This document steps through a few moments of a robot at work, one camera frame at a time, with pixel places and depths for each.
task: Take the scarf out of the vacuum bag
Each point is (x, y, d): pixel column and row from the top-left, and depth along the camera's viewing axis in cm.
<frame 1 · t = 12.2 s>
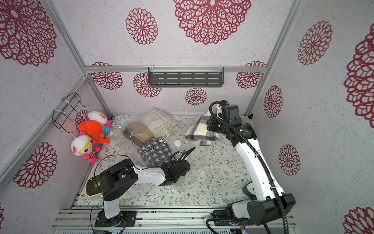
left hand: (182, 161, 93), fingers closed
right hand: (207, 120, 72), fingers closed
clear plastic vacuum bag: (200, 160, 97), on the table
grey cream plaid scarf: (199, 133, 74), point 30 cm above the table
black white houndstooth scarf: (156, 152, 94), point 6 cm above the table
cream fringed scarf: (161, 125, 108), point 7 cm above the table
brown beige scarf: (137, 132, 105), point 6 cm above the table
white pink plush top: (98, 116, 96), point 19 cm above the table
red octopus plush: (93, 129, 92), point 17 cm above the table
white plush with yellow glasses: (84, 146, 81), point 20 cm above the table

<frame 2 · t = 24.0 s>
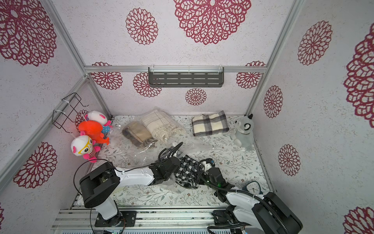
left hand: (175, 159, 90), fingers closed
right hand: (192, 172, 85), fingers closed
grey cream plaid scarf: (207, 124, 109), point 6 cm above the table
black white houndstooth scarf: (189, 172, 86), point 5 cm above the table
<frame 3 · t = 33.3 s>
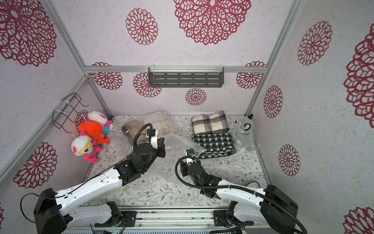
left hand: (163, 139, 75), fingers closed
right hand: (182, 157, 79), fingers open
black white houndstooth scarf: (215, 145, 99), point 5 cm above the table
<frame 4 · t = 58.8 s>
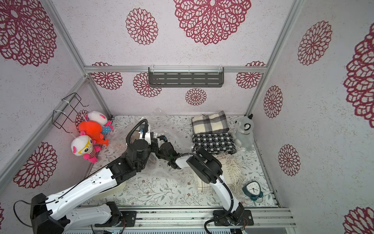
left hand: (152, 134, 73), fingers closed
right hand: (148, 149, 94), fingers closed
teal alarm clock: (252, 189, 81), point 4 cm above the table
